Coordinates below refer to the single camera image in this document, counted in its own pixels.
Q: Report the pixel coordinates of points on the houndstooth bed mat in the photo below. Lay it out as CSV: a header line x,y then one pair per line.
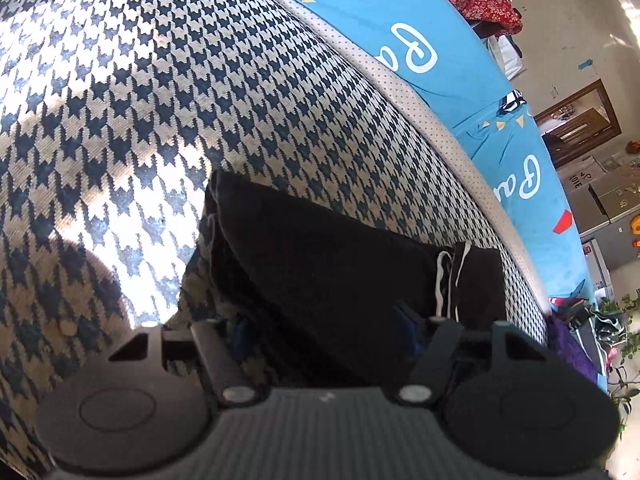
x,y
200,85

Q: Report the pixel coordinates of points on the white tablecloth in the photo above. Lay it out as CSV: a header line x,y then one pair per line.
x,y
507,57

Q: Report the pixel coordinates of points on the purple floral garment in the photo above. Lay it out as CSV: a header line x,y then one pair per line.
x,y
570,355

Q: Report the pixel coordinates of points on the white appliance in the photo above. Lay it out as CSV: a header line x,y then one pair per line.
x,y
597,270

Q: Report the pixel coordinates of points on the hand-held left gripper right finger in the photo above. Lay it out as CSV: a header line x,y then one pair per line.
x,y
405,325

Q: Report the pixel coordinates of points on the orange round magnet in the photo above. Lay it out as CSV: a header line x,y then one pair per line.
x,y
635,225

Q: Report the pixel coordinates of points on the blue printed quilt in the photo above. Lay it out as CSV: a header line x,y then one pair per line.
x,y
450,25

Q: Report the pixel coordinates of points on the grey refrigerator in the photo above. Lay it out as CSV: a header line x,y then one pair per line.
x,y
610,195

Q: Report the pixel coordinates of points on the green brown striped folded shirt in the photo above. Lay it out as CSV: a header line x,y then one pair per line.
x,y
597,327

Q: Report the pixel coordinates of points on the green potted plant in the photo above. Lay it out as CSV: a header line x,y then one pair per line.
x,y
627,340

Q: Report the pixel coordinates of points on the white printed towel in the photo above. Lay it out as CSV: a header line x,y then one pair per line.
x,y
582,180

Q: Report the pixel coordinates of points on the black t-shirt with red print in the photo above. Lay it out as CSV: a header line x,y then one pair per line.
x,y
325,270

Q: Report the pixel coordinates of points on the wooden door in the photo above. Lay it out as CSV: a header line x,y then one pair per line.
x,y
575,125

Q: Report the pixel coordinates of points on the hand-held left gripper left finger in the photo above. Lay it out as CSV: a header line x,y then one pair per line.
x,y
240,332

